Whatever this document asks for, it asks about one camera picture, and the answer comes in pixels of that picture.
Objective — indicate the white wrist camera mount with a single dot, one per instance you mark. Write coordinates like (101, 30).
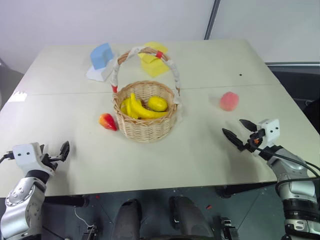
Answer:
(26, 156)
(271, 131)

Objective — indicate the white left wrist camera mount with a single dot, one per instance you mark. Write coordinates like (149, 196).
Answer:
(26, 156)

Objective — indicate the white box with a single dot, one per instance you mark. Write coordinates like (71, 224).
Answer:
(100, 73)

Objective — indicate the blue foam block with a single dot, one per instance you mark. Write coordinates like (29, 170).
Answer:
(100, 56)

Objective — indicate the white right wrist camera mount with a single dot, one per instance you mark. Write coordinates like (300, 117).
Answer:
(271, 131)

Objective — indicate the yellow lemon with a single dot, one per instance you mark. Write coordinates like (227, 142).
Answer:
(157, 103)

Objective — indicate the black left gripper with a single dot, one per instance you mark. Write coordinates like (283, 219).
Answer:
(51, 160)

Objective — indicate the yellow banana bunch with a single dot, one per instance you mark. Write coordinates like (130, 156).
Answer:
(141, 111)

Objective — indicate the red and yellow mango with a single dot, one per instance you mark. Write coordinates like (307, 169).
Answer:
(108, 121)

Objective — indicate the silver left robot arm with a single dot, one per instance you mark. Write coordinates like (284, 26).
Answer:
(22, 200)

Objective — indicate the black table frame bar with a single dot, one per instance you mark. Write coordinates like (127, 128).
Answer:
(240, 190)
(67, 200)

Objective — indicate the pink peach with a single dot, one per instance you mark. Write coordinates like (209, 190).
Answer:
(229, 101)

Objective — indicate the grey window frame post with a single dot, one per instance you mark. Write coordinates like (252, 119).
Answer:
(212, 20)

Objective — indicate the yellow paper box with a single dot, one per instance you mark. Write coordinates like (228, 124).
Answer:
(152, 66)

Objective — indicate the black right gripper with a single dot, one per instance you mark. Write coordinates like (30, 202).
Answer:
(255, 143)

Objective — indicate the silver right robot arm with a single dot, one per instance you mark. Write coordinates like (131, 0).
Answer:
(297, 190)

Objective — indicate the dark rounded shape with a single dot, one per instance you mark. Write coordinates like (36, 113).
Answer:
(190, 220)
(127, 220)

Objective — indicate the small red floor piece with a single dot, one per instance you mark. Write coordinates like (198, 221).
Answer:
(208, 206)

